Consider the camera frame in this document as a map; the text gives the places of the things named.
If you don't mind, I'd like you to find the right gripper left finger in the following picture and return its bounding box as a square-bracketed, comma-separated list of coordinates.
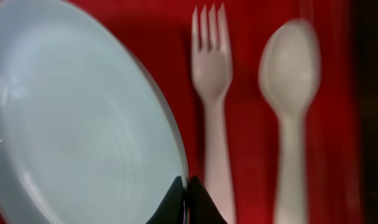
[146, 176, 185, 224]

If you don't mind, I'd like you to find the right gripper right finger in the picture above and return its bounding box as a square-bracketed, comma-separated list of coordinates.
[188, 176, 227, 224]

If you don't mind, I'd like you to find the light blue plate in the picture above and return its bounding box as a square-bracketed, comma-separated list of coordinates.
[0, 1, 188, 223]

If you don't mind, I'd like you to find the white plastic fork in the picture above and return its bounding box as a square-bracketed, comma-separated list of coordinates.
[191, 4, 236, 224]

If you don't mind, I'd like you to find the white plastic spoon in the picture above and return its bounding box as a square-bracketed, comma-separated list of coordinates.
[258, 18, 321, 224]

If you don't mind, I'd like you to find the red serving tray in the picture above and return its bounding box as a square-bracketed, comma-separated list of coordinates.
[84, 1, 362, 223]

